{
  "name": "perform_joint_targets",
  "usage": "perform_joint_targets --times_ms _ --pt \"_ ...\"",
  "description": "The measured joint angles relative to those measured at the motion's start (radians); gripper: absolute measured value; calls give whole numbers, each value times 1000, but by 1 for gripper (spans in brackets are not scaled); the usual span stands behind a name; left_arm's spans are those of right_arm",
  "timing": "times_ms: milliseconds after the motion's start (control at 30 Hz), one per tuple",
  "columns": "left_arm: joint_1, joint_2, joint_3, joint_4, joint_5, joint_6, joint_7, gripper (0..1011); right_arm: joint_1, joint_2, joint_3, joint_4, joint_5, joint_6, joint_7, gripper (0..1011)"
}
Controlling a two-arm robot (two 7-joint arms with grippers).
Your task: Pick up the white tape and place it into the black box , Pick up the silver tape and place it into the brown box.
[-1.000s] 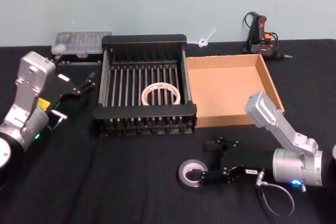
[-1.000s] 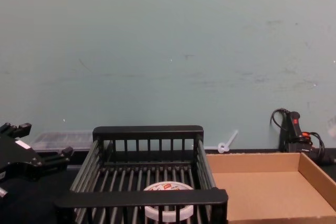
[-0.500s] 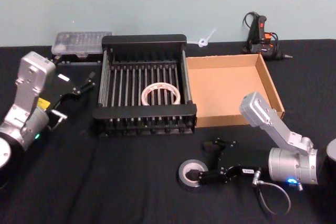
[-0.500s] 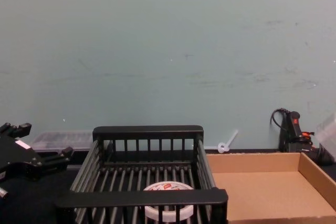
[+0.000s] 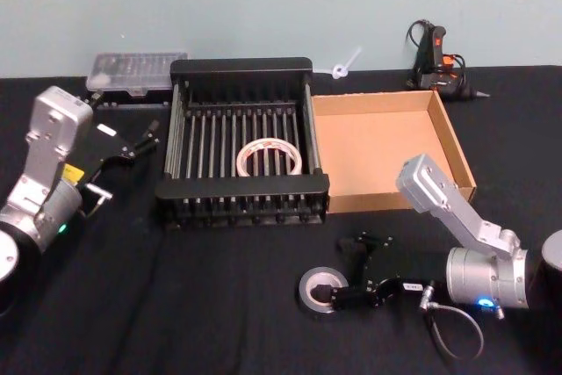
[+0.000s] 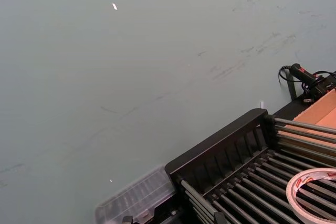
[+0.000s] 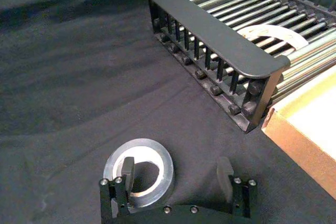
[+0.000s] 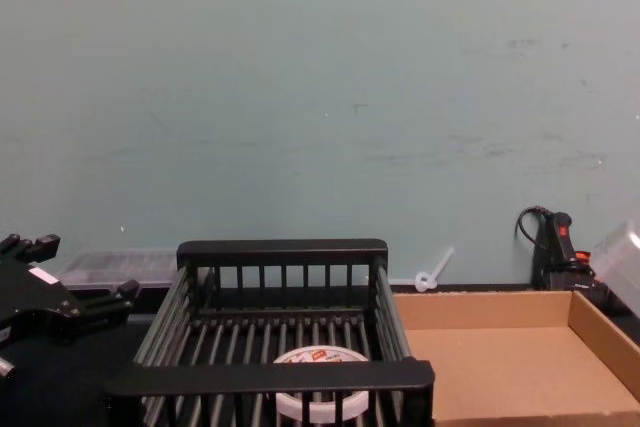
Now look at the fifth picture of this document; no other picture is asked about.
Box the black rack with steel bars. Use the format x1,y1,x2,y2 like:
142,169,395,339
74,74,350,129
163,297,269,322
154,56,331,232

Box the clear plastic case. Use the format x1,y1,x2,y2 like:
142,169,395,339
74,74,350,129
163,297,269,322
85,51,190,111

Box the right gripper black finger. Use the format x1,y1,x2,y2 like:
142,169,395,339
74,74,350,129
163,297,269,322
313,283,384,311
336,231,395,263

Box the roll of white tape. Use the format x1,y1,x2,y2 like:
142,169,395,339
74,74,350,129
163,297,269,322
235,138,303,178

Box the roll of silver tape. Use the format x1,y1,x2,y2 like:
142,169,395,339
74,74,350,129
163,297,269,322
299,265,353,320

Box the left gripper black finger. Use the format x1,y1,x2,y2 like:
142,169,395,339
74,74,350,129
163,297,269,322
125,119,162,166
85,88,105,131

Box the left gripper cable silver plug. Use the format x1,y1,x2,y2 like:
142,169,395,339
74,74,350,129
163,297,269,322
82,184,114,219

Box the right gripper cable silver plug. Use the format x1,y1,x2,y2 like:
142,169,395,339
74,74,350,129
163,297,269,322
415,279,486,361

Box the gripper cable silver plug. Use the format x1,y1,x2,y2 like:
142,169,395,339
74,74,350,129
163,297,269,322
82,184,114,219
415,279,486,361

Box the left gripper black body block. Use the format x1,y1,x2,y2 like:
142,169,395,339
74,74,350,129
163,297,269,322
64,122,138,194

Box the small white three-armed plastic piece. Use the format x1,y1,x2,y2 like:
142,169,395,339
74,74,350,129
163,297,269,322
313,45,364,80

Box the shallow brown cardboard tray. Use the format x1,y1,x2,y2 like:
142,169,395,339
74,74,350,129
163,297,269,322
310,89,478,215

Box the black table cloth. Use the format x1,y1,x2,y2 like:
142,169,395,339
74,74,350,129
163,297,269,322
0,64,562,375

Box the right gripper black body block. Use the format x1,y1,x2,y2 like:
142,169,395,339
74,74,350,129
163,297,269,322
362,243,450,311

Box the black corded tool red switch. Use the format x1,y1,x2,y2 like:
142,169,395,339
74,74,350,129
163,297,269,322
405,18,490,102

